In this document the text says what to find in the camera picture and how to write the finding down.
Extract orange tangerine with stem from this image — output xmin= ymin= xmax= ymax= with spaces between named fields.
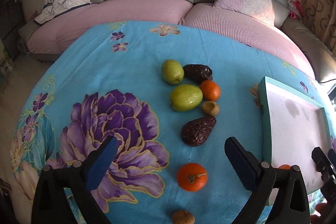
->
xmin=176 ymin=162 xmax=209 ymax=192

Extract large green jujube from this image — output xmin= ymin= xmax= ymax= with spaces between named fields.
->
xmin=170 ymin=84 xmax=203 ymax=112

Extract white tray teal rim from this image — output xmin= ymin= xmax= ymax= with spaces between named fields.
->
xmin=259 ymin=77 xmax=333 ymax=194

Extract brown walnut near edge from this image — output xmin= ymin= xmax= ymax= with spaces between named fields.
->
xmin=171 ymin=210 xmax=195 ymax=224

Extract dark red date front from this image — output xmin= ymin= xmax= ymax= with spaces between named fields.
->
xmin=181 ymin=115 xmax=217 ymax=147

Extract small orange tangerine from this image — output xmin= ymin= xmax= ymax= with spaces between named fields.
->
xmin=199 ymin=80 xmax=221 ymax=102

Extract brown patterned curtain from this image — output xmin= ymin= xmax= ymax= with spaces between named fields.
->
xmin=302 ymin=0 xmax=335 ymax=54

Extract pink cloth by sofa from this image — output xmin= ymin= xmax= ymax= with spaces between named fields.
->
xmin=288 ymin=0 xmax=302 ymax=20

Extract blue floral tablecloth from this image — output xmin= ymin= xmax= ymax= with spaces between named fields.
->
xmin=10 ymin=21 xmax=335 ymax=223

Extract pink sofa seat cover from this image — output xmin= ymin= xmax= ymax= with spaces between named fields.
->
xmin=19 ymin=0 xmax=317 ymax=79

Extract small green jujube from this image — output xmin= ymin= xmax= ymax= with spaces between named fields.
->
xmin=161 ymin=59 xmax=185 ymax=85

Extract dark cabinet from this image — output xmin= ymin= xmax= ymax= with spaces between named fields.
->
xmin=0 ymin=0 xmax=26 ymax=59

